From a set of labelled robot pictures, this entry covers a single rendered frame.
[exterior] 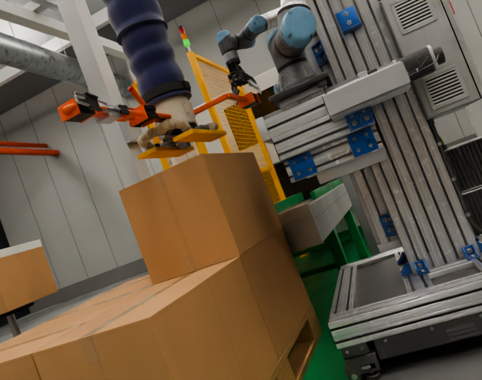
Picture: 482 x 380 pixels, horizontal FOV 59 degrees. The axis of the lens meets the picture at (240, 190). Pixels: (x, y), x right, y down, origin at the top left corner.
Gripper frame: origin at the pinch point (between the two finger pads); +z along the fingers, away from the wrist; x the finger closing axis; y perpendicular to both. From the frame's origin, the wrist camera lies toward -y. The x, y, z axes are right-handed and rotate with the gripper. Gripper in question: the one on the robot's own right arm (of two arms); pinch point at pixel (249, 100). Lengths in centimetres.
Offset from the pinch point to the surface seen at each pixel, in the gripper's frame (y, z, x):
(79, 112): 93, 3, -24
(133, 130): -79, -38, -118
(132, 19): 40, -44, -23
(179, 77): 31.0, -15.3, -16.3
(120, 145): -72, -30, -130
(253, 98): 4.0, 0.9, 3.4
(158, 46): 36, -30, -18
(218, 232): 59, 53, -12
